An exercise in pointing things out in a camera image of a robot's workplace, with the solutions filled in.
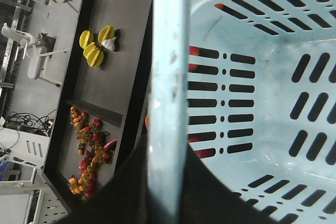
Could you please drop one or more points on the light blue plastic basket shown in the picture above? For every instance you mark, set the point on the light blue plastic basket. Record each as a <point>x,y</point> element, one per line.
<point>249,85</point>

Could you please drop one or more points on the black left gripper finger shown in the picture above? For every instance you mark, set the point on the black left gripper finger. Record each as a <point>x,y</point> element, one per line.
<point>127,198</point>

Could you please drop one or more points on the cherry tomato vine pile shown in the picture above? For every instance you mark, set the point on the cherry tomato vine pile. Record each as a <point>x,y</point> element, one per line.
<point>94,149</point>

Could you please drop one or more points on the black wooden produce display stand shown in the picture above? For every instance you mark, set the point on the black wooden produce display stand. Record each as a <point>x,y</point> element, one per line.
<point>114,92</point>

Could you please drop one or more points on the white garlic bulb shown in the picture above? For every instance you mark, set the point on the white garlic bulb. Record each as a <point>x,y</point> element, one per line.
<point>109,44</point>

